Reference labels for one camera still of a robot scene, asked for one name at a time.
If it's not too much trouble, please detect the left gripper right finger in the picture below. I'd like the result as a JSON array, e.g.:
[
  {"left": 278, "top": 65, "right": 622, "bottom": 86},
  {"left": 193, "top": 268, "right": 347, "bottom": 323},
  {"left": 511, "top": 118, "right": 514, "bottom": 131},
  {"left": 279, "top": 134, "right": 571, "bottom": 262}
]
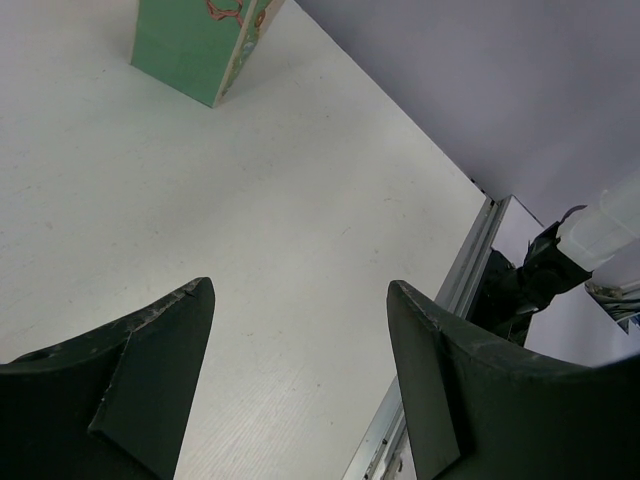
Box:
[{"left": 386, "top": 280, "right": 639, "bottom": 479}]

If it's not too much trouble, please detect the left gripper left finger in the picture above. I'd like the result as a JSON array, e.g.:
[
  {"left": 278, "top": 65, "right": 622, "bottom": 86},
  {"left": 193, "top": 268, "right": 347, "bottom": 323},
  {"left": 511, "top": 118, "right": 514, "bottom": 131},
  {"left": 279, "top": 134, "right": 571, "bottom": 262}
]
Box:
[{"left": 1, "top": 277, "right": 215, "bottom": 479}]

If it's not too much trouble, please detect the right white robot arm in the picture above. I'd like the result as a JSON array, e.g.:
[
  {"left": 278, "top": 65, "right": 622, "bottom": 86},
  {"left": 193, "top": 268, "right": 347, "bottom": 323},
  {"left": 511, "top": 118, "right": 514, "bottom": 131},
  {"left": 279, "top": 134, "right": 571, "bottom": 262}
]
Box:
[{"left": 518, "top": 172, "right": 639, "bottom": 311}]

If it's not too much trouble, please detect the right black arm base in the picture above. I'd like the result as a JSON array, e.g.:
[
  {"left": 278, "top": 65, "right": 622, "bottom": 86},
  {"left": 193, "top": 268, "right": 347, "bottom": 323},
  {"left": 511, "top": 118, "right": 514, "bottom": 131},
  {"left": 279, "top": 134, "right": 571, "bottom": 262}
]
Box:
[{"left": 467, "top": 249, "right": 555, "bottom": 347}]

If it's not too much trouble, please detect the green paper gift bag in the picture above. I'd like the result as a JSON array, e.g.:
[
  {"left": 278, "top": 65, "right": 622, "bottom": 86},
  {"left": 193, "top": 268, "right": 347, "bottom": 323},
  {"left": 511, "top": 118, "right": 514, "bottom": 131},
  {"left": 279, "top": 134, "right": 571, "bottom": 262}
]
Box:
[{"left": 131, "top": 0, "right": 283, "bottom": 107}]

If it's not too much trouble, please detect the aluminium table frame rail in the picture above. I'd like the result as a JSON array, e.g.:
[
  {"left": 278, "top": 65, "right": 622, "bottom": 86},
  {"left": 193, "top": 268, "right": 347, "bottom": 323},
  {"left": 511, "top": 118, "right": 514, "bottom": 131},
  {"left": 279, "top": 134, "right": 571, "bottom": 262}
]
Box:
[{"left": 343, "top": 198, "right": 510, "bottom": 480}]

